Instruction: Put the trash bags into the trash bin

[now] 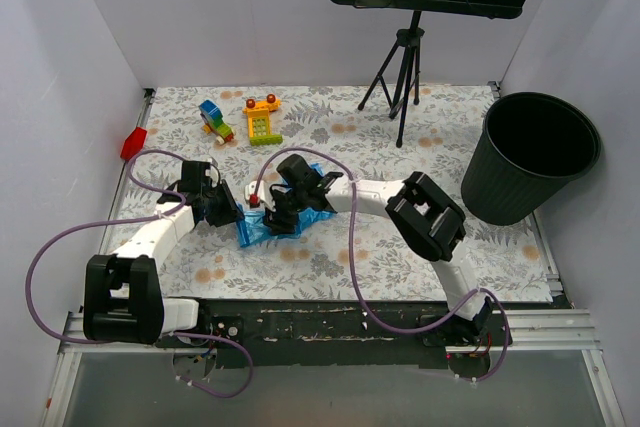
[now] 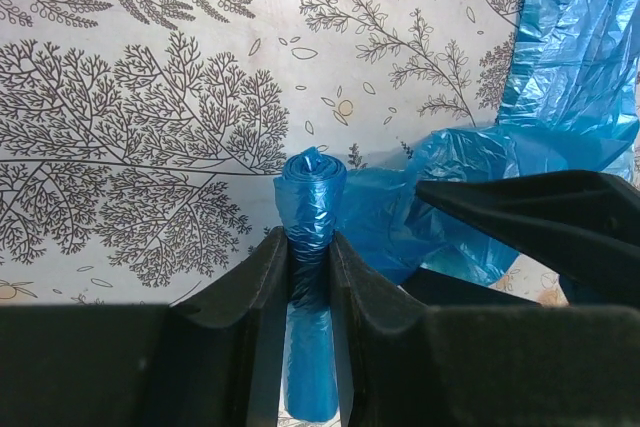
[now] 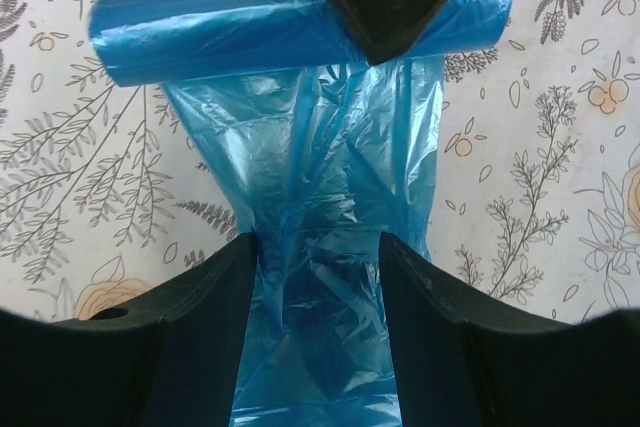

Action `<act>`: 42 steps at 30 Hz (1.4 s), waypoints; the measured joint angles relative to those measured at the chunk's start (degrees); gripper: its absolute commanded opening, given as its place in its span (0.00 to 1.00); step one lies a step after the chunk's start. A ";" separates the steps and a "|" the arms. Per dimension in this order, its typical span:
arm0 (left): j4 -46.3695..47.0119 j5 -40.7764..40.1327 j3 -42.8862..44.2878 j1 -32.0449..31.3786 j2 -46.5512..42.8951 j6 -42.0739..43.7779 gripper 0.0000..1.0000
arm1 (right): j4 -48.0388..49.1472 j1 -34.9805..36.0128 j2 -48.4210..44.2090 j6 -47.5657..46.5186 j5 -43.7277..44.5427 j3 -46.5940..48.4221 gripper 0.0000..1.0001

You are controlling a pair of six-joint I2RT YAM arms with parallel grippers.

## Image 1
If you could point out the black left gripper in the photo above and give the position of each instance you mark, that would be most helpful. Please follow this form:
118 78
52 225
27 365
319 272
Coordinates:
225 203

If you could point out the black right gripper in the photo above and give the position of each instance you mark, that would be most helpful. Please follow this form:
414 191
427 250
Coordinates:
285 200

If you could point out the blue trash bag roll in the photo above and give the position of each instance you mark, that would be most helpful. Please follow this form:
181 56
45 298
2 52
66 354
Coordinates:
251 229

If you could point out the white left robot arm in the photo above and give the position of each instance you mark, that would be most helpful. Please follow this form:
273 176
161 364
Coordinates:
123 301

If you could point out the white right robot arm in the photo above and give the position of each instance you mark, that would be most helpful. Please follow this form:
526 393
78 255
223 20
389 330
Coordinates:
428 220

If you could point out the black ribbed trash bin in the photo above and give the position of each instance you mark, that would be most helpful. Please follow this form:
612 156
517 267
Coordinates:
531 146

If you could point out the floral patterned table mat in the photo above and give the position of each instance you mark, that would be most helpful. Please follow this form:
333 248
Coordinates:
332 259

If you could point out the yellow toy block house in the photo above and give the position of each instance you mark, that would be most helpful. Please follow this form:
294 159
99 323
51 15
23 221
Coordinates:
259 122

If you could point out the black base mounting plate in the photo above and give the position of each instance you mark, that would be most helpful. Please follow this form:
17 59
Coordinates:
233 334

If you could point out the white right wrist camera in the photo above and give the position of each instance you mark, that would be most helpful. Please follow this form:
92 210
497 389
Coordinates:
257 194

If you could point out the red block on rail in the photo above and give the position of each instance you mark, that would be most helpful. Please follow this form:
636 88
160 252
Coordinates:
133 144

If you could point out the aluminium frame rail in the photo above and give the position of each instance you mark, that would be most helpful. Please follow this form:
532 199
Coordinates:
552 374

